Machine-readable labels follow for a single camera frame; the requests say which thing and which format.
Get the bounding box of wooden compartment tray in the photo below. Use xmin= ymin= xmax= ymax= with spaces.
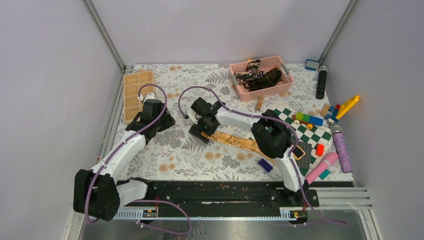
xmin=123 ymin=71 xmax=155 ymax=125

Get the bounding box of yellow patterned tie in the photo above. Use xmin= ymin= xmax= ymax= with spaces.
xmin=200 ymin=132 xmax=276 ymax=165

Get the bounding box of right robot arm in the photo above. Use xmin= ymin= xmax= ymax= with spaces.
xmin=185 ymin=97 xmax=309 ymax=206

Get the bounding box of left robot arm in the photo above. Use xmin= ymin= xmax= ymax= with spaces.
xmin=73 ymin=99 xmax=176 ymax=221

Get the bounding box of floral table cloth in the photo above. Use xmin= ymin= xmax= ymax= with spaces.
xmin=120 ymin=63 xmax=329 ymax=181

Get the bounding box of curved wooden block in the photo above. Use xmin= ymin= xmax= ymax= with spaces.
xmin=255 ymin=95 xmax=264 ymax=112

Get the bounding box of black floral tie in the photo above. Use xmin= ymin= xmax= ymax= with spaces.
xmin=234 ymin=59 xmax=283 ymax=92

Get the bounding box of pink plastic basket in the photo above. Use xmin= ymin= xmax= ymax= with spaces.
xmin=229 ymin=55 xmax=294 ymax=102

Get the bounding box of purple lego brick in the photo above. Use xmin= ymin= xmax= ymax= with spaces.
xmin=258 ymin=159 xmax=274 ymax=173

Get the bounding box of dark grey lego plate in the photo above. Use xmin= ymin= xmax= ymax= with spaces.
xmin=296 ymin=141 xmax=313 ymax=170

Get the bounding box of green white chessboard mat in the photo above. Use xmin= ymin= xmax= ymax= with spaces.
xmin=267 ymin=103 xmax=334 ymax=176

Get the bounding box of red lego brick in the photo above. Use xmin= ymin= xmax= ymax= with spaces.
xmin=315 ymin=143 xmax=325 ymax=157

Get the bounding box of blue white lego brick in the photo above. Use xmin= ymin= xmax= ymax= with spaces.
xmin=304 ymin=59 xmax=320 ymax=71

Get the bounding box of colourful lego brick pile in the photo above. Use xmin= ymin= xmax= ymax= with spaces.
xmin=291 ymin=104 xmax=341 ymax=130

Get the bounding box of teal small block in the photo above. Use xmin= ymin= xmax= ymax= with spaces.
xmin=319 ymin=169 xmax=331 ymax=180

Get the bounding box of pink marker pen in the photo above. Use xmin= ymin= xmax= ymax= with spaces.
xmin=305 ymin=152 xmax=339 ymax=185

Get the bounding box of purple glitter tube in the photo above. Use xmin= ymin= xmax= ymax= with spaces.
xmin=330 ymin=123 xmax=353 ymax=173

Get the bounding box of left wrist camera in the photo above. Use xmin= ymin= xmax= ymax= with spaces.
xmin=138 ymin=92 xmax=156 ymax=103

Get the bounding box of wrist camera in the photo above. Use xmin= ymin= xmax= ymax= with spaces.
xmin=138 ymin=92 xmax=156 ymax=103
xmin=184 ymin=108 xmax=199 ymax=124

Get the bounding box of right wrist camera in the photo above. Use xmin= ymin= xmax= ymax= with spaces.
xmin=184 ymin=108 xmax=199 ymax=124

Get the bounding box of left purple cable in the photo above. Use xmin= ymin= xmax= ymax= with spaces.
xmin=83 ymin=84 xmax=194 ymax=235

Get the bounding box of purple cable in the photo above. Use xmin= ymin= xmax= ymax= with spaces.
xmin=177 ymin=86 xmax=349 ymax=227
xmin=83 ymin=84 xmax=194 ymax=235

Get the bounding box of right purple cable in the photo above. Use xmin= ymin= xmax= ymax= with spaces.
xmin=177 ymin=86 xmax=349 ymax=227

